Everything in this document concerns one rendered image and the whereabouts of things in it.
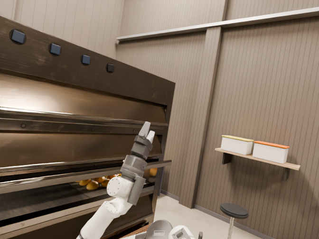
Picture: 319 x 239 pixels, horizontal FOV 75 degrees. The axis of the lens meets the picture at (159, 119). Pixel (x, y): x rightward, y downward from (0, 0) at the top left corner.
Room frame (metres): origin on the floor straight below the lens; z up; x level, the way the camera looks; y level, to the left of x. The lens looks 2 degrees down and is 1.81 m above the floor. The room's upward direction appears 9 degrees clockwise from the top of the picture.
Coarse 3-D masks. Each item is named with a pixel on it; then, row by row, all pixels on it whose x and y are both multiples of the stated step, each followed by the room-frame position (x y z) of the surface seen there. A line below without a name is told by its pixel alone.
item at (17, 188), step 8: (96, 168) 1.36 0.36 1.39; (32, 176) 1.06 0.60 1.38; (80, 176) 1.07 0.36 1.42; (88, 176) 1.11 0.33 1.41; (96, 176) 1.15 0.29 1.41; (24, 184) 0.87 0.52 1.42; (32, 184) 0.89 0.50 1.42; (40, 184) 0.92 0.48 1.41; (48, 184) 0.94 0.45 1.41; (0, 192) 0.80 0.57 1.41; (8, 192) 0.82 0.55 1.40
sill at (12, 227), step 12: (144, 192) 1.72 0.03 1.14; (72, 204) 1.25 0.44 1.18; (84, 204) 1.28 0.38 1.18; (96, 204) 1.35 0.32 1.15; (24, 216) 1.05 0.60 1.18; (36, 216) 1.07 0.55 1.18; (48, 216) 1.11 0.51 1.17; (60, 216) 1.16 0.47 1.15; (0, 228) 0.94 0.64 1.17; (12, 228) 0.98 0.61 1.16
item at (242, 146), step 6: (222, 138) 3.58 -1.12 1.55; (228, 138) 3.52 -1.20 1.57; (234, 138) 3.45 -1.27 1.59; (240, 138) 3.41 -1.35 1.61; (222, 144) 3.57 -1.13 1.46; (228, 144) 3.51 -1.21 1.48; (234, 144) 3.45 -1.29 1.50; (240, 144) 3.39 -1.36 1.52; (246, 144) 3.34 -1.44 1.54; (228, 150) 3.50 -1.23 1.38; (234, 150) 3.44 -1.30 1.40; (240, 150) 3.38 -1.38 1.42; (246, 150) 3.35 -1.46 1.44
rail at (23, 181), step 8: (168, 160) 1.69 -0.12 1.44; (104, 168) 1.20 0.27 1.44; (112, 168) 1.24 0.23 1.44; (120, 168) 1.29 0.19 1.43; (40, 176) 0.93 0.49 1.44; (48, 176) 0.95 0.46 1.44; (56, 176) 0.98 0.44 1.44; (64, 176) 1.00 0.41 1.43; (72, 176) 1.04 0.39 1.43; (0, 184) 0.80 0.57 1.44; (8, 184) 0.82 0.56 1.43; (16, 184) 0.85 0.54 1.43
